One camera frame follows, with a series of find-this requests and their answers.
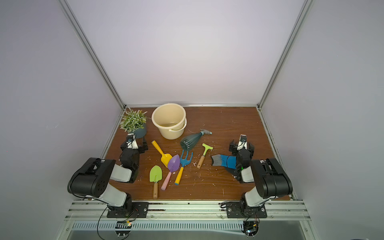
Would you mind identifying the green rake wooden handle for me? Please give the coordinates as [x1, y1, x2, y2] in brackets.
[197, 144, 213, 169]

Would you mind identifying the yellow plastic scoop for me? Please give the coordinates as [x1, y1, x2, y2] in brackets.
[152, 141, 173, 167]

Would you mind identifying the green trowel wooden handle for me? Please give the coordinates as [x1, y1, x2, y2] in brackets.
[150, 165, 162, 199]

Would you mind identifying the purple trowel pink handle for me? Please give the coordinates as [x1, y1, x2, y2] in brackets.
[161, 155, 180, 191]

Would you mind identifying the blue fork yellow handle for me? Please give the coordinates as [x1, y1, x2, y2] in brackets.
[175, 150, 193, 185]

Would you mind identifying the teal spray bottle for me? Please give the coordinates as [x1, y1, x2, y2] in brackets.
[180, 129, 213, 151]

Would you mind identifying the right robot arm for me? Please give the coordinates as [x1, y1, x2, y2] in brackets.
[227, 136, 293, 215]

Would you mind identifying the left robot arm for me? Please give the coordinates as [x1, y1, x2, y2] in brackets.
[67, 139, 148, 217]

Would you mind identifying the blue grey gardening glove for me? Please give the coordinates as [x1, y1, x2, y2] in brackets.
[211, 155, 236, 169]

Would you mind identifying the potted green plant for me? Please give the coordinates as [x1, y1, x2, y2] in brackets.
[120, 108, 148, 139]

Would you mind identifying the cream plastic bucket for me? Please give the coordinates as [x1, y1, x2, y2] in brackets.
[152, 103, 187, 140]

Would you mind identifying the right controller board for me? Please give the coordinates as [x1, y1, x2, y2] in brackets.
[242, 221, 259, 238]

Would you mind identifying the controller board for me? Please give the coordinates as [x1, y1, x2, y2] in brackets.
[242, 221, 259, 238]
[115, 221, 132, 240]

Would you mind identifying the left controller board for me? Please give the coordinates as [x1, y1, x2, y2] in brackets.
[115, 221, 132, 240]

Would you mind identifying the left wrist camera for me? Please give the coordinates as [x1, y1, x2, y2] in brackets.
[126, 133, 138, 149]

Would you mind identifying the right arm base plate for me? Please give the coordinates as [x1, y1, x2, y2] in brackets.
[221, 202, 268, 219]

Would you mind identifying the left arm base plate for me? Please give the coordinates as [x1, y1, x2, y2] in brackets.
[107, 202, 149, 219]

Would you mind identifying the aluminium mounting rail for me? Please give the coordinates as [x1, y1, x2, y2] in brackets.
[65, 200, 311, 221]

